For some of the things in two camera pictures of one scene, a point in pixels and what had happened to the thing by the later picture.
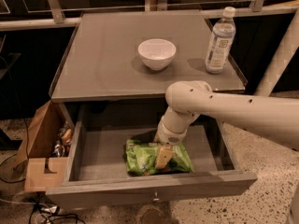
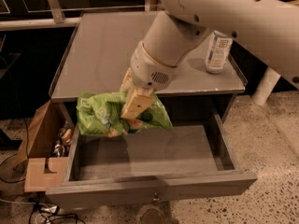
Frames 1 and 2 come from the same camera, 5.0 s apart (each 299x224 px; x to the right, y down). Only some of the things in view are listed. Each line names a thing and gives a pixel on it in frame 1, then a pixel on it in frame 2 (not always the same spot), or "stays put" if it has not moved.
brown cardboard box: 46,149 stays put
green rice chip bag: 141,157 to 101,113
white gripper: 167,137 to 149,68
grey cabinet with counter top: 116,67 stays put
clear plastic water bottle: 221,41 stays put
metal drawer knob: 156,197 stays put
